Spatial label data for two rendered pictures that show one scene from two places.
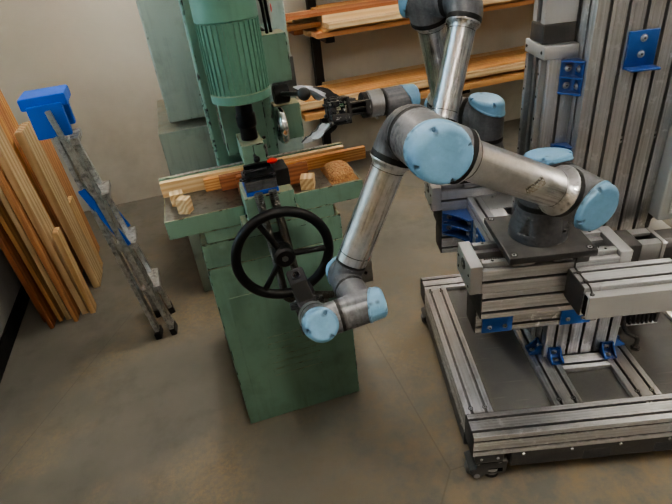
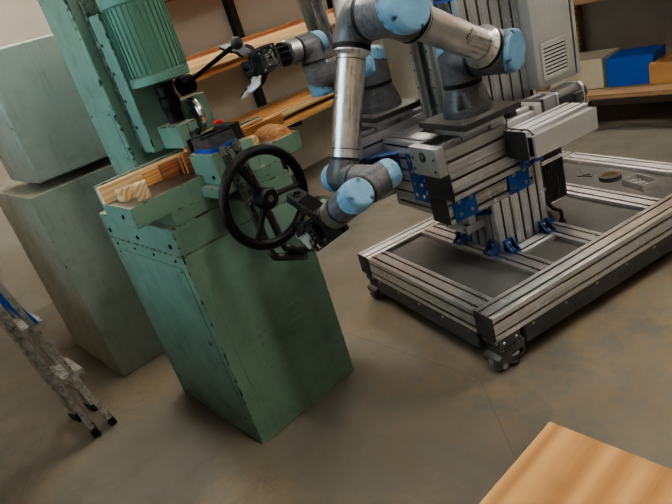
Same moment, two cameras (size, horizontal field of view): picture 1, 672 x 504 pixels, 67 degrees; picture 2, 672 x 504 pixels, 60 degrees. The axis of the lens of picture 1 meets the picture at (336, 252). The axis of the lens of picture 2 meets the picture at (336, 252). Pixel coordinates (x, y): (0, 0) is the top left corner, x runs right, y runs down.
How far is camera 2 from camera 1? 73 cm
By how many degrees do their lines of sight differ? 22
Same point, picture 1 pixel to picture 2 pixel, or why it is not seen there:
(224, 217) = (186, 192)
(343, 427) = (360, 400)
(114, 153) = not seen: outside the picture
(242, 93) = (169, 66)
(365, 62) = not seen: hidden behind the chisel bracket
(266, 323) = (251, 308)
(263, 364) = (259, 361)
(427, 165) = (402, 14)
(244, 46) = (161, 20)
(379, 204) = (357, 89)
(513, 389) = (495, 282)
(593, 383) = (551, 251)
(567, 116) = not seen: hidden behind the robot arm
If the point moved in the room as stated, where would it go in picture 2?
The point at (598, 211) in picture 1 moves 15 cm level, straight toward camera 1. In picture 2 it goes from (516, 51) to (532, 57)
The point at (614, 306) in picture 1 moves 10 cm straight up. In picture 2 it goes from (551, 139) to (547, 106)
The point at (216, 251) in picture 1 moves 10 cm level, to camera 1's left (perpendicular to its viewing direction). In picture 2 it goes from (186, 233) to (153, 247)
